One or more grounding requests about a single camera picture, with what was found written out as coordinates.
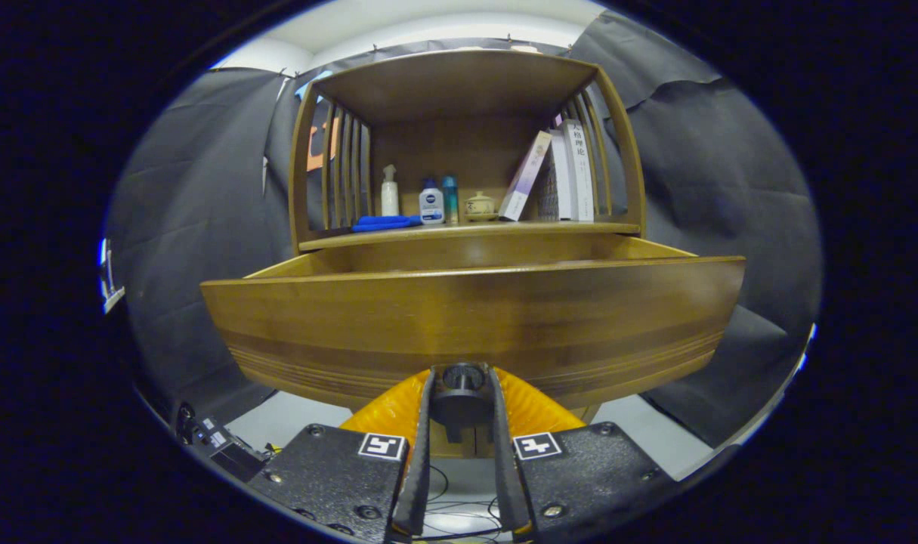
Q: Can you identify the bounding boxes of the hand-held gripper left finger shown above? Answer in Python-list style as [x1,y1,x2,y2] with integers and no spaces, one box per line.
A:
[247,366,437,541]

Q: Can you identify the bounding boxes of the white pump bottle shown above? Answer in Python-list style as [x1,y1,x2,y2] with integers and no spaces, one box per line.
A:
[381,165,400,218]

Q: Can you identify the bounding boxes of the wooden countertop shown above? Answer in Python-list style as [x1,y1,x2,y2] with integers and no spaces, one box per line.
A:
[298,219,642,252]

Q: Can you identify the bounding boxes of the black round drawer knob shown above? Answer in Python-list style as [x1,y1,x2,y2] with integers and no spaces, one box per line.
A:
[431,363,496,444]

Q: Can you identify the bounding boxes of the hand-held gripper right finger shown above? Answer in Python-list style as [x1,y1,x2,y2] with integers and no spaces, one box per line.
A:
[489,365,678,539]

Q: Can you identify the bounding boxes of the white and blue stand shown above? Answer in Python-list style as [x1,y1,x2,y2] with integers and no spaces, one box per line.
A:
[98,238,127,314]

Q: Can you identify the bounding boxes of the black floor cables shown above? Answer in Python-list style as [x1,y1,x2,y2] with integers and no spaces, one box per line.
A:
[421,465,505,541]

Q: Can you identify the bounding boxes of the white book printed spine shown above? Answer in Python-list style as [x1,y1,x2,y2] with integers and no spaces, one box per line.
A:
[563,119,595,223]

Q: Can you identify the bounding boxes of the blue folded cloth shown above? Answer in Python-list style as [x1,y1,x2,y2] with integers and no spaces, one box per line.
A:
[351,215,423,233]

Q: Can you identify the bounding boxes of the purple book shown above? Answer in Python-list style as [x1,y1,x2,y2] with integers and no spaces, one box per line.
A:
[499,130,553,222]

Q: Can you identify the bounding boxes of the wooden cabinet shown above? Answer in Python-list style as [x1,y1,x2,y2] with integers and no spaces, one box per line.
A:
[289,49,647,459]

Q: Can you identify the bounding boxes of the wooden drawer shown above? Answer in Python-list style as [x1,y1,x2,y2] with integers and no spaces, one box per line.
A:
[200,233,746,413]

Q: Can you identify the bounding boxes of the white lotion bottle blue cap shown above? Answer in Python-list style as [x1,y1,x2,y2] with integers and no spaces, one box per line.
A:
[419,178,446,225]

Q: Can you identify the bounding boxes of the white book patterned cover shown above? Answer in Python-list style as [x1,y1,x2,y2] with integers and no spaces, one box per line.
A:
[538,128,576,221]

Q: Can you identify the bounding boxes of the black electronic box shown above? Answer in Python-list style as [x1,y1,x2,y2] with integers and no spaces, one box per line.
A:
[173,400,270,484]

